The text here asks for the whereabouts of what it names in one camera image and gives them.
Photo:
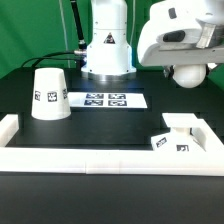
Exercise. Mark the white marker sheet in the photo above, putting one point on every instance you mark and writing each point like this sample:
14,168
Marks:
107,100

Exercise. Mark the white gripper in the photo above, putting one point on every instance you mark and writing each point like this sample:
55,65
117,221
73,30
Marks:
183,32

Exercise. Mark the white lamp shade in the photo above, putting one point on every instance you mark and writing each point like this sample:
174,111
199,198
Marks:
50,96

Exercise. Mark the white lamp bulb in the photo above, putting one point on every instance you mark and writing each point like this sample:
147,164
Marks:
189,76

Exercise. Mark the white lamp base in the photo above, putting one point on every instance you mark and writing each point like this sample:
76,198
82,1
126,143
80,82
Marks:
179,137

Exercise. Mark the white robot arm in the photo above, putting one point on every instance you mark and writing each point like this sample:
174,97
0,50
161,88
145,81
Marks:
109,54

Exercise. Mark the white U-shaped fence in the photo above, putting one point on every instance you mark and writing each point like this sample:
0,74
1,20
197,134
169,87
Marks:
209,162

